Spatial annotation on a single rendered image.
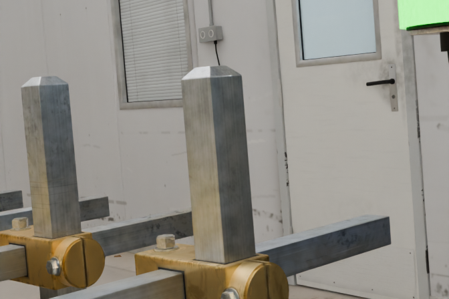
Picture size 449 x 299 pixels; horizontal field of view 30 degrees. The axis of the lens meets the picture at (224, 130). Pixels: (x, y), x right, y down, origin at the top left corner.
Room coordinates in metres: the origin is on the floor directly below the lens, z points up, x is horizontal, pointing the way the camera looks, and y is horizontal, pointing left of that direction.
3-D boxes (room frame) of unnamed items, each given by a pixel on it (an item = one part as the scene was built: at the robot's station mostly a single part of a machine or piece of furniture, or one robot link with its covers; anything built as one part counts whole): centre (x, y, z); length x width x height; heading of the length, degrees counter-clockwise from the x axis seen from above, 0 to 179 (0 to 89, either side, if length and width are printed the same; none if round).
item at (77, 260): (0.87, 0.19, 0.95); 0.13 x 0.06 x 0.05; 43
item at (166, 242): (0.72, 0.06, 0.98); 0.02 x 0.02 x 0.01
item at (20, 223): (0.90, 0.23, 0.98); 0.02 x 0.02 x 0.01
